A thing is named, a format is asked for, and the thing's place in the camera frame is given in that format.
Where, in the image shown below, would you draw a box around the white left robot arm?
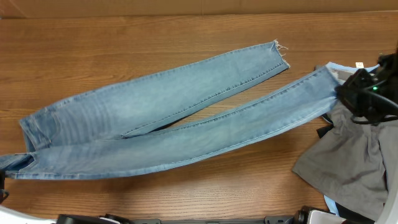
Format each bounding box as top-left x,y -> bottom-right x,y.
1,205 -> 118,224

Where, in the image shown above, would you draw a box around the light blue shirt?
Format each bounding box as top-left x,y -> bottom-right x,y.
323,61 -> 380,217

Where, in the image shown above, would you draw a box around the light blue denim jeans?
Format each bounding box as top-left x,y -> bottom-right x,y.
1,41 -> 339,180

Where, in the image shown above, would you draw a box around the grey trousers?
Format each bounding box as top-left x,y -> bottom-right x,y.
292,65 -> 398,222

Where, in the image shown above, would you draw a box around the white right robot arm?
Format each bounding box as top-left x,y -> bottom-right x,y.
275,54 -> 397,222

